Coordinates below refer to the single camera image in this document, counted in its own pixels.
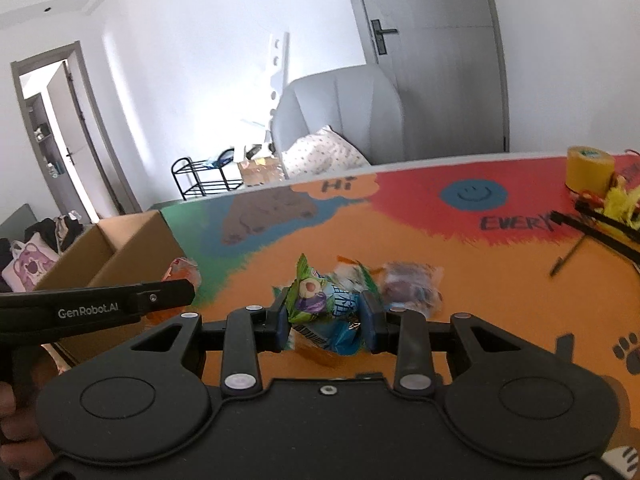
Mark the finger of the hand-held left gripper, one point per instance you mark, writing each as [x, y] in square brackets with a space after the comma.
[165, 296]

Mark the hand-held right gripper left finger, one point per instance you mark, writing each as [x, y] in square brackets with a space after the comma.
[282, 321]

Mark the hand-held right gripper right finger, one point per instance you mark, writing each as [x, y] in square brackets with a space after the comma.
[369, 321]

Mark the blue snack packet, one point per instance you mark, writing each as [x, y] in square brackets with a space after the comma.
[345, 335]

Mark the small red-orange snack packet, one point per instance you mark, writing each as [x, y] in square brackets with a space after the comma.
[182, 270]

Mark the green snack packet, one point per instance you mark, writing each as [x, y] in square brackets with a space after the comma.
[307, 292]

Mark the brown-purple clear snack packet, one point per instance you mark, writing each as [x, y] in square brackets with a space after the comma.
[410, 285]

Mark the person's left hand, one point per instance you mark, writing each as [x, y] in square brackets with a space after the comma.
[20, 425]

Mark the pink bear tote bag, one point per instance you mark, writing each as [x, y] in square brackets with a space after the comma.
[30, 265]

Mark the dark clothes pile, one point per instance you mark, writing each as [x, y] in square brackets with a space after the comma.
[45, 227]

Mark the grey sofa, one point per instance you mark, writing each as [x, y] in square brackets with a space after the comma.
[17, 220]

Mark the black metal shoe rack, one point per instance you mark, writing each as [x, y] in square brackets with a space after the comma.
[182, 161]

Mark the colourful printed table mat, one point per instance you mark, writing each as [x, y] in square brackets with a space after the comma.
[500, 280]

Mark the blue-white plastic bag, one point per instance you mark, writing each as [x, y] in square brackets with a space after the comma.
[221, 159]

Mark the cluttered brown cardboard box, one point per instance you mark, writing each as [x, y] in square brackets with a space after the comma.
[260, 172]

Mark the white dotted pillow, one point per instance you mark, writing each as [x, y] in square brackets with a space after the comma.
[320, 155]

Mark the grey storage shelf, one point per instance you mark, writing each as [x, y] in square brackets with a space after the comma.
[42, 135]

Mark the white interior door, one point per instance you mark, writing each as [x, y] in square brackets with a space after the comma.
[75, 135]

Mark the white foam packing piece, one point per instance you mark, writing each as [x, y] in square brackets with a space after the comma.
[257, 137]

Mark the dark pen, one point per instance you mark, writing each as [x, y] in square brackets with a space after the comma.
[567, 256]

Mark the black rods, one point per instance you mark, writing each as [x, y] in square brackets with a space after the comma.
[565, 218]

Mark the grey upholstered chair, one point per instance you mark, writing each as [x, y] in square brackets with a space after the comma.
[340, 100]

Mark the white foam board with holes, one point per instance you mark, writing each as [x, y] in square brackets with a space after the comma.
[278, 75]

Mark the grey door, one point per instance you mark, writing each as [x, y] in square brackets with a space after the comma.
[440, 85]

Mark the yellow tape roll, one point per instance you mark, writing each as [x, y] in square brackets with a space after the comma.
[590, 170]

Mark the yellow feather toy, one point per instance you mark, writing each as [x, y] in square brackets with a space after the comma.
[620, 200]

